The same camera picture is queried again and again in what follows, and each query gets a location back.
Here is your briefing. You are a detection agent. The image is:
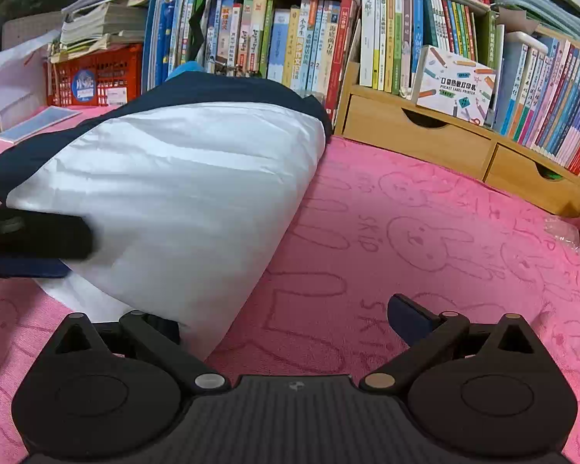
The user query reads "row of green white books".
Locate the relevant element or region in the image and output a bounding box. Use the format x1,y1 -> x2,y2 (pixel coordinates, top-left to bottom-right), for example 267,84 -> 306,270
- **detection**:
360,0 -> 496,100

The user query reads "light blue booklet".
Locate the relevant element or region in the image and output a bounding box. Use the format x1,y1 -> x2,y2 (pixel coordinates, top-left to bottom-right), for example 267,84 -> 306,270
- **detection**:
0,106 -> 80,143

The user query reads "row of colourful children's books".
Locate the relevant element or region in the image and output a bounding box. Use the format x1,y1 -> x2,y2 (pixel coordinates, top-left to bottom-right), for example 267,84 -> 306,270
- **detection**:
205,0 -> 361,112

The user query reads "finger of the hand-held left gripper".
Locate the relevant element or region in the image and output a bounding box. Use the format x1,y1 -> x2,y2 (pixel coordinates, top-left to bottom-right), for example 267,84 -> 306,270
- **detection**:
0,196 -> 95,261
0,254 -> 71,281

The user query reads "white pencil print box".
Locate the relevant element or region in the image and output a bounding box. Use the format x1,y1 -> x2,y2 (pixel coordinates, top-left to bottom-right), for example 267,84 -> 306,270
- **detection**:
416,46 -> 496,124

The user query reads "red plastic crate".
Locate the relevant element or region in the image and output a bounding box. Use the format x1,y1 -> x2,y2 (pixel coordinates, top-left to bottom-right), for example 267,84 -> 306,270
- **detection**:
46,43 -> 143,107

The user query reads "stack of paper workbooks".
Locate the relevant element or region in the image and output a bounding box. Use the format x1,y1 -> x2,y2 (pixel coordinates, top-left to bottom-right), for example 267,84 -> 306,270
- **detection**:
48,0 -> 150,63

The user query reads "row of tall thin books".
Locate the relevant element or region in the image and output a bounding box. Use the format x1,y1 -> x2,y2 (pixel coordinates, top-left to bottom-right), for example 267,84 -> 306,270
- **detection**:
142,0 -> 208,90

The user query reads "navy and white jacket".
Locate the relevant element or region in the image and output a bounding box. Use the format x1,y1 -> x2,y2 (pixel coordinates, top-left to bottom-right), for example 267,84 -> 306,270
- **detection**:
0,72 -> 333,361

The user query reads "row of pastel spine books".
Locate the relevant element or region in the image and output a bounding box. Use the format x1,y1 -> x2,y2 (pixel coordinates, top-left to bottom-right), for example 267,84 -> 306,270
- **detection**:
495,39 -> 580,175

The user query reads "stack of light blue folders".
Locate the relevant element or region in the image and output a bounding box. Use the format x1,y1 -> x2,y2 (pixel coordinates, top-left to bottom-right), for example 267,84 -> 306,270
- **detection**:
493,0 -> 580,42

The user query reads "pink printed blanket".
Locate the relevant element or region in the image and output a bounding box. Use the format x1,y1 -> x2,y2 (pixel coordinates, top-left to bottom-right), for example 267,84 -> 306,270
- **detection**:
0,104 -> 580,464

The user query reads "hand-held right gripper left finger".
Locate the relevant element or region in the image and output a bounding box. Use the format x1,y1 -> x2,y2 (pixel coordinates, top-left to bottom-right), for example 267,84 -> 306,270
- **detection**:
53,309 -> 232,393

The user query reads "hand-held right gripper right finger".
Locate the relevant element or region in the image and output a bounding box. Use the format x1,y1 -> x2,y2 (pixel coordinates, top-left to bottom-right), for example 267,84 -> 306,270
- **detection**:
360,292 -> 537,394

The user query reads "wooden desk organizer with drawers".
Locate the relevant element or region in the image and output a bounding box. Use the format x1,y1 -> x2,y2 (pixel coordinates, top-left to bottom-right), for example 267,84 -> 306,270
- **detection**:
333,60 -> 580,218

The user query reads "blue plush ball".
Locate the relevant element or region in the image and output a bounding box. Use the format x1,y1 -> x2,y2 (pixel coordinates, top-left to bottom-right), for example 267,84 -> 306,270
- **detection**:
167,60 -> 206,83

